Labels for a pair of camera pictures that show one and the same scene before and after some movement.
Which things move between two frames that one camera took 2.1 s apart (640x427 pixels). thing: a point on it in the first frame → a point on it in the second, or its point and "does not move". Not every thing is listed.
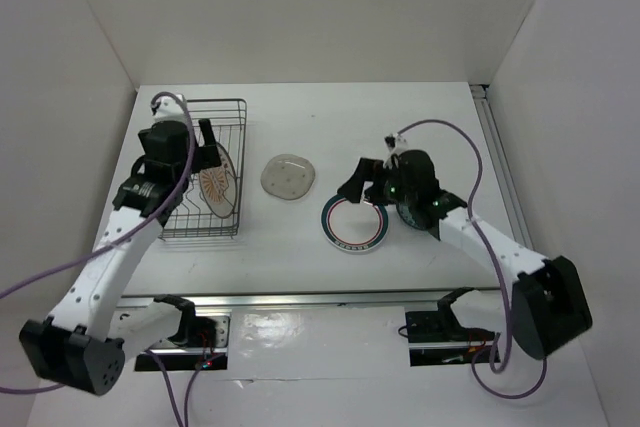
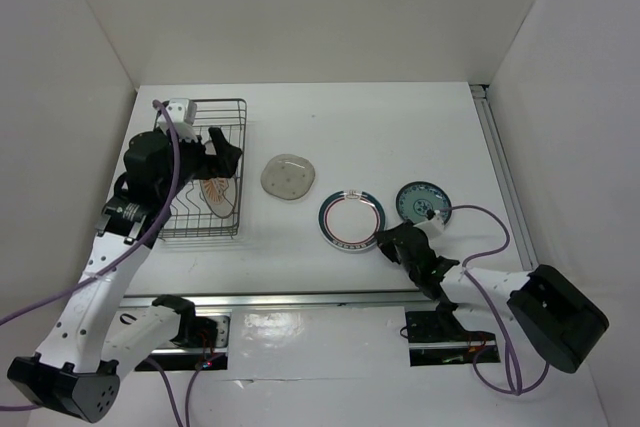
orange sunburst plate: x=218 y=184 does not move
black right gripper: x=368 y=170 → x=384 y=239
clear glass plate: x=289 y=177 does not move
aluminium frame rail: x=479 y=93 does not move
